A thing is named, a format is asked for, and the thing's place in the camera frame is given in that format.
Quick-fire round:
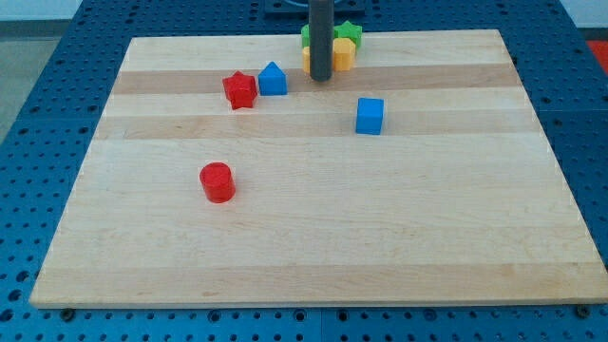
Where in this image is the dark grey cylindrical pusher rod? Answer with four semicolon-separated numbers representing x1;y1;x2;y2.
309;0;333;82

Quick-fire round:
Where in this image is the blue triangle block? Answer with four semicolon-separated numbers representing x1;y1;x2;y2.
257;62;288;96

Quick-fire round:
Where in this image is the wooden board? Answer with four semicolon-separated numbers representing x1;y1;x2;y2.
29;29;607;309

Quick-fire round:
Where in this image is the green block behind rod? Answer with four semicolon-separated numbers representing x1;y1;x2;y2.
300;24;310;48

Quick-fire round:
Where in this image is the green star block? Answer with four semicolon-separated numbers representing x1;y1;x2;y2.
333;20;363;48

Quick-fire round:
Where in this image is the yellow block behind rod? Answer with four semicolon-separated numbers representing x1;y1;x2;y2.
301;47;311;74

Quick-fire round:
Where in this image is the yellow hexagon block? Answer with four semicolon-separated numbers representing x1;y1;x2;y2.
332;38;356;71

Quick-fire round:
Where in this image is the red star block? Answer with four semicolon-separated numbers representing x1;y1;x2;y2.
222;71;257;109

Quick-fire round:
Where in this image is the blue cube block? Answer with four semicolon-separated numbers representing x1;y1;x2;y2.
355;98;385;135

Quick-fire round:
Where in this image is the red cylinder block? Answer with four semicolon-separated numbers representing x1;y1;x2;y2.
199;161;236;203

